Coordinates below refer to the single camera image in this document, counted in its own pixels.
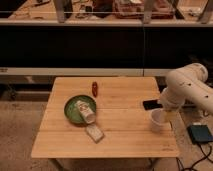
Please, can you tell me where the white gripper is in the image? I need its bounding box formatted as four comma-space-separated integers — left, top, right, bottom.
160, 99, 178, 122

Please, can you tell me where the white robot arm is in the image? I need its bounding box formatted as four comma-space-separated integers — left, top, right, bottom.
158, 63, 213, 121

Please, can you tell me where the white cup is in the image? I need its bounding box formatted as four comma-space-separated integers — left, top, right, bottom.
149, 108, 171, 133

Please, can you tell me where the black smartphone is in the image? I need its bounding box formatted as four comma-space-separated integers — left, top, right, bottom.
143, 100, 162, 110

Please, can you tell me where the dark blue box device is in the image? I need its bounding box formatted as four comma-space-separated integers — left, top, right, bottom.
187, 125, 213, 144

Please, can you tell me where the red chili pepper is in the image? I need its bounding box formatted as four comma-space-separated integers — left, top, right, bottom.
92, 82, 98, 97

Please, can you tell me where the wooden table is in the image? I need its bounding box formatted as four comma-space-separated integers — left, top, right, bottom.
31, 77, 179, 158

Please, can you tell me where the green plate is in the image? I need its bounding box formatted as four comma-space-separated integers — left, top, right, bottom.
64, 95, 96, 124

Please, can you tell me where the long shelf bench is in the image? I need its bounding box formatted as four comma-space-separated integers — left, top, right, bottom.
0, 0, 213, 76

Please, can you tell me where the black cable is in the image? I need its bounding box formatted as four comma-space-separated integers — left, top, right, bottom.
175, 142, 213, 171

